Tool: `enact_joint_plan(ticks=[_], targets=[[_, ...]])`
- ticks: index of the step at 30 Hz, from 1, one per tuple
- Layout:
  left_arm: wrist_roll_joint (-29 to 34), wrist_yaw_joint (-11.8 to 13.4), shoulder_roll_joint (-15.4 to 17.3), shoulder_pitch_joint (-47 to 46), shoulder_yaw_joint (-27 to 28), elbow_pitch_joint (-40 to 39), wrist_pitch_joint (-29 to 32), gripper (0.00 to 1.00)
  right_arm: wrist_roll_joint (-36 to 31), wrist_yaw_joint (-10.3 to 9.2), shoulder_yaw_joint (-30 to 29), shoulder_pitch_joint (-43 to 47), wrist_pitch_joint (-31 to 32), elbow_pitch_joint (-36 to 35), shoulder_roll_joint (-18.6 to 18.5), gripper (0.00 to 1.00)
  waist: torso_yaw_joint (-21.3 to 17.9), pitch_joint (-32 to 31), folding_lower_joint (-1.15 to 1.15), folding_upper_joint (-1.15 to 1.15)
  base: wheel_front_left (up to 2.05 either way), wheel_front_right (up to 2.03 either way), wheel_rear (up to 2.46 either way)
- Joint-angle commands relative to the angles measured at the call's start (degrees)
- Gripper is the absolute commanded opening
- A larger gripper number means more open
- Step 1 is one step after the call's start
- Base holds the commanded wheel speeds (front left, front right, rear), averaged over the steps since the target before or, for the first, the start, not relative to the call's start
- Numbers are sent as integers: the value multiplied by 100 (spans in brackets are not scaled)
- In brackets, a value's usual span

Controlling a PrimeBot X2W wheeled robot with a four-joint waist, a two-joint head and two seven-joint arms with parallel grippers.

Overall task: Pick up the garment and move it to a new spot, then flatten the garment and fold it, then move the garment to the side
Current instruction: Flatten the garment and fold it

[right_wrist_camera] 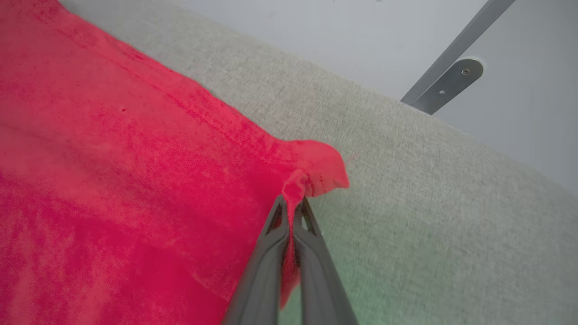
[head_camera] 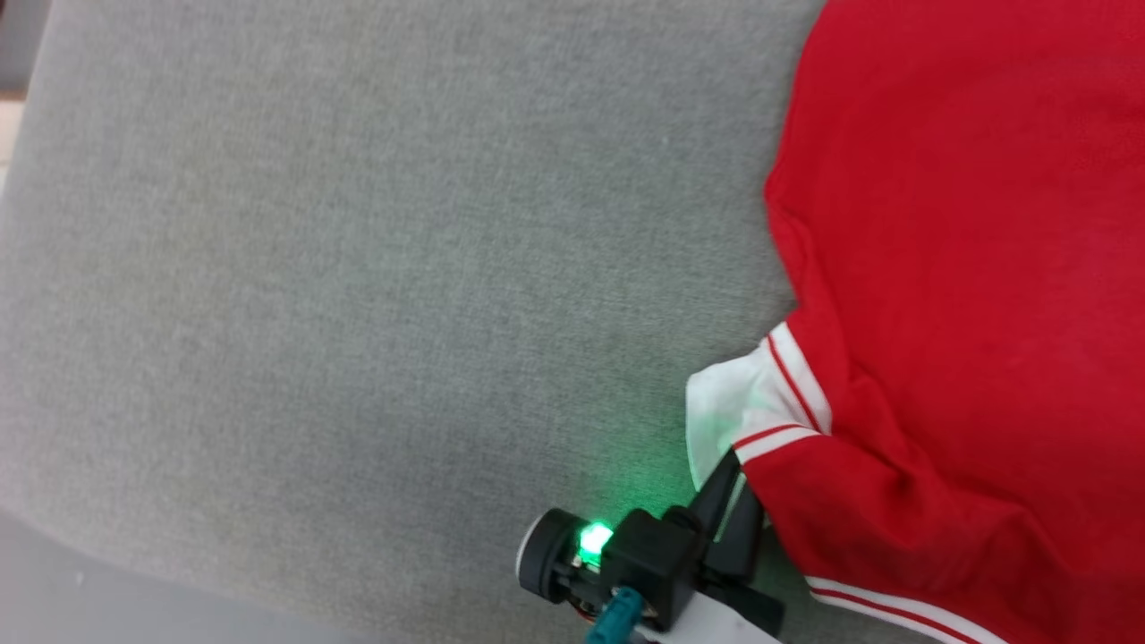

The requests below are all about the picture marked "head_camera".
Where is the left gripper, green light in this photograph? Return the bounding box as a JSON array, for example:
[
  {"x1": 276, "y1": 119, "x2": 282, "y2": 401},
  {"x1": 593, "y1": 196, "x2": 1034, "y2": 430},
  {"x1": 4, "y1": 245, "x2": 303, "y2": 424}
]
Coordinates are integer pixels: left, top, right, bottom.
[{"x1": 517, "y1": 449, "x2": 786, "y2": 638}]

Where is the grey fabric sofa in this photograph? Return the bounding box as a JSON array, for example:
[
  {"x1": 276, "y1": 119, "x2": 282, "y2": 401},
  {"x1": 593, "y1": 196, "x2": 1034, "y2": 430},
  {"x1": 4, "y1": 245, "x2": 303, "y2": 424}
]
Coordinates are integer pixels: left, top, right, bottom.
[{"x1": 0, "y1": 0, "x2": 1145, "y2": 644}]

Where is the teal cable connector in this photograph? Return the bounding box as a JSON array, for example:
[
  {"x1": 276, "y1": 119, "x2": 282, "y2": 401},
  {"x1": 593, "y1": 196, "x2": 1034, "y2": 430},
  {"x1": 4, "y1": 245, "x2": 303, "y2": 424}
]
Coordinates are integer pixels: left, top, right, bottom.
[{"x1": 584, "y1": 586, "x2": 645, "y2": 644}]

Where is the red garment with white trim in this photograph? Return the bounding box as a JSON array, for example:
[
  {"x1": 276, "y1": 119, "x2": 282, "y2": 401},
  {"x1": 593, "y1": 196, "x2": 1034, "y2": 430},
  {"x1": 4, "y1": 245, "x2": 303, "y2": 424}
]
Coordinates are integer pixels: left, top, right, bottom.
[{"x1": 686, "y1": 0, "x2": 1145, "y2": 644}]

